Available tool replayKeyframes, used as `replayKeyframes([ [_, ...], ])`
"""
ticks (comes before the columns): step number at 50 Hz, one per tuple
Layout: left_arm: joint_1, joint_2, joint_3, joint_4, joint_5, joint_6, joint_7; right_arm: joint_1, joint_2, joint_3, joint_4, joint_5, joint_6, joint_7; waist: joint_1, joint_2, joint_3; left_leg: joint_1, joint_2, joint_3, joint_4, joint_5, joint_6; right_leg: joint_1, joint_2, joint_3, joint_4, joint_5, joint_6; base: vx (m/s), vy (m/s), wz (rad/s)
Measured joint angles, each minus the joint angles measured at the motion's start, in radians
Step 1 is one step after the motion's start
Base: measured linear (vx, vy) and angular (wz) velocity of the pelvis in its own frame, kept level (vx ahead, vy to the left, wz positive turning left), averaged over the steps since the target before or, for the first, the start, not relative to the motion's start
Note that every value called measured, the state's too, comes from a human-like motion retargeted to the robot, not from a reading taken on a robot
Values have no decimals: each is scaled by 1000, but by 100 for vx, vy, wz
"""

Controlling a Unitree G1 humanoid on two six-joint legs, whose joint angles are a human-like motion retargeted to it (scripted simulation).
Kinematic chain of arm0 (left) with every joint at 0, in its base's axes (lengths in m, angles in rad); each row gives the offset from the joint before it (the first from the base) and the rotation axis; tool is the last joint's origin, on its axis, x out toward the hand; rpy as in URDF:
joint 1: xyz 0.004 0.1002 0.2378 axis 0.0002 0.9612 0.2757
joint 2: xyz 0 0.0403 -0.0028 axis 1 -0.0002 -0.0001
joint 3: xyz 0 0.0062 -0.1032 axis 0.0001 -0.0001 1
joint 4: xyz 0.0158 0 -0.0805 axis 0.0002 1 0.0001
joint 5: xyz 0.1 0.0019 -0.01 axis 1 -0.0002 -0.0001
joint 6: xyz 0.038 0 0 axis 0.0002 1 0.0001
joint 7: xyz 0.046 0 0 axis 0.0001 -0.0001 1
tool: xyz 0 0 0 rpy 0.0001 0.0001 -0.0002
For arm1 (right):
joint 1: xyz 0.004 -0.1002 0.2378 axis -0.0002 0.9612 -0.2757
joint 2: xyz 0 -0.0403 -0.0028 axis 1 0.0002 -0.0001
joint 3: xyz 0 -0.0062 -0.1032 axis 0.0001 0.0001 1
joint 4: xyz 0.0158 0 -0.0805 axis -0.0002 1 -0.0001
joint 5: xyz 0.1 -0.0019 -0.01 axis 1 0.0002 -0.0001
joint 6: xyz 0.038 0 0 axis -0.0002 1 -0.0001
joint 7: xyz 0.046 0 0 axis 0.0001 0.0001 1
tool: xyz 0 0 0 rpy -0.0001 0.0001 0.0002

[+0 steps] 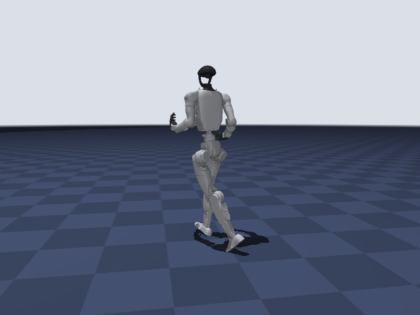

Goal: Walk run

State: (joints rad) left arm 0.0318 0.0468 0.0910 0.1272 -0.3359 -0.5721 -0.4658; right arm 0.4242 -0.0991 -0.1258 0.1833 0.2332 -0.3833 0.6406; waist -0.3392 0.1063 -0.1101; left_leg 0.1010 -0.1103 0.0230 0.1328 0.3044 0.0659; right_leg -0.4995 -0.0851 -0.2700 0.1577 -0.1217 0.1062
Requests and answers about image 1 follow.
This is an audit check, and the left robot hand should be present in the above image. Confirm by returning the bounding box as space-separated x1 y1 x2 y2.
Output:
170 113 177 127

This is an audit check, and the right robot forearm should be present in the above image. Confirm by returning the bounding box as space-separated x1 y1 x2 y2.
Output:
222 126 236 138

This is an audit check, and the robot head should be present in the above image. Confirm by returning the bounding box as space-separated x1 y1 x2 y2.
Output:
198 66 216 91

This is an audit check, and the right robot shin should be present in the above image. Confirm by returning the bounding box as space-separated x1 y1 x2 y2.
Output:
203 185 217 228

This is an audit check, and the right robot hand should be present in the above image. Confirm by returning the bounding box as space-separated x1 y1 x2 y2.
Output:
211 131 228 141

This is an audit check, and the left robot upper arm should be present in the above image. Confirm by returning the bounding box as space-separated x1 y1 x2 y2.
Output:
184 92 198 128

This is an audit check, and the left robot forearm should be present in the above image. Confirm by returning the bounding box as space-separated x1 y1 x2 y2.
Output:
171 119 188 133

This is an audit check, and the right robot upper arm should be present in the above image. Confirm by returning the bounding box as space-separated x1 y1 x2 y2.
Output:
221 93 236 127

